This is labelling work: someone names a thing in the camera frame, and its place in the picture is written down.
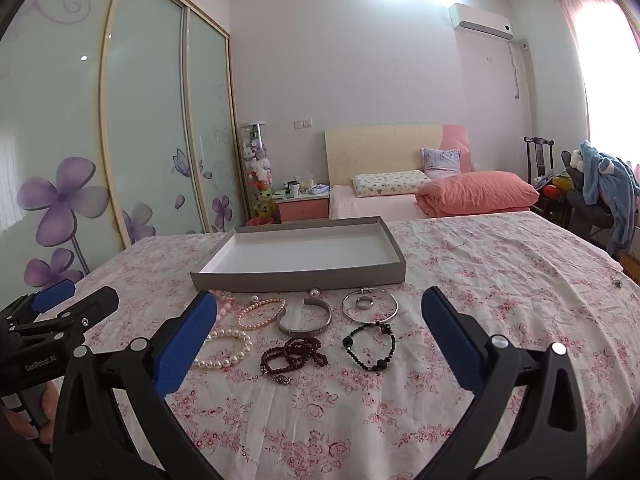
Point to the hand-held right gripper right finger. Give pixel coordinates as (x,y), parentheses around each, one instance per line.
(450,341)

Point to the blue plush garment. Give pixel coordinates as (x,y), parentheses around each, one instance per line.
(607,180)

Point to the white air conditioner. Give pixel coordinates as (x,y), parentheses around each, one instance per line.
(480,19)

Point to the person's left hand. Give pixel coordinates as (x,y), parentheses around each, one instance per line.
(44,402)

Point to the pink floral bedsheet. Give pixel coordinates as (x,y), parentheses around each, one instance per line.
(400,410)

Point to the white mug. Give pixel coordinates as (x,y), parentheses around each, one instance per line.
(294,189)

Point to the salmon pink quilt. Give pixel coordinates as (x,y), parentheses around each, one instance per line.
(475,192)

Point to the pink curtain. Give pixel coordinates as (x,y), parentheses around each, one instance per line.
(605,60)

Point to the silver cuff bangle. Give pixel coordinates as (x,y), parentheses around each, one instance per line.
(300,333)

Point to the colourful toys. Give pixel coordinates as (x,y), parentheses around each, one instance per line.
(552,190)

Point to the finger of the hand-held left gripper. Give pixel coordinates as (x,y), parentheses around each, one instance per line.
(92,308)
(52,293)

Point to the pink nightstand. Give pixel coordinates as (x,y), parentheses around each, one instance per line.
(302,208)

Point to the plush toy display tube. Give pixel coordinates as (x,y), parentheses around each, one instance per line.
(256,170)

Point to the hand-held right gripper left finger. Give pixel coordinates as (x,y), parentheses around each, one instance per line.
(184,345)

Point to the small lilac pillow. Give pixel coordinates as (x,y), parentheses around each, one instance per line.
(440,162)

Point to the flower print sliding door wardrobe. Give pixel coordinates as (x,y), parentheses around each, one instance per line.
(145,110)

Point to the cream and pink headboard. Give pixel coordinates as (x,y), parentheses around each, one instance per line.
(380,150)

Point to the floral print pillow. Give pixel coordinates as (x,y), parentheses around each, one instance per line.
(387,183)

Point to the thin silver hoop bangle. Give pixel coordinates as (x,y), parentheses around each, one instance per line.
(367,290)

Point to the blue and white cloth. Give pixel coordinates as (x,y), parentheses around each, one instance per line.
(317,190)

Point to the grey chair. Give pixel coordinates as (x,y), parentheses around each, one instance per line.
(582,205)

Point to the white air conditioner pipe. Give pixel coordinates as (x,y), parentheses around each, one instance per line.
(516,67)

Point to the dark wooden chair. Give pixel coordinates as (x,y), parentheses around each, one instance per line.
(539,157)

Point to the grey cardboard box tray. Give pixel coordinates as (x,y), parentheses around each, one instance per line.
(300,250)

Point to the white wall socket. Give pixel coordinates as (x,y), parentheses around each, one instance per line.
(302,122)

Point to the pink mattress sheet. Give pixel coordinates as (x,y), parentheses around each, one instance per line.
(370,206)

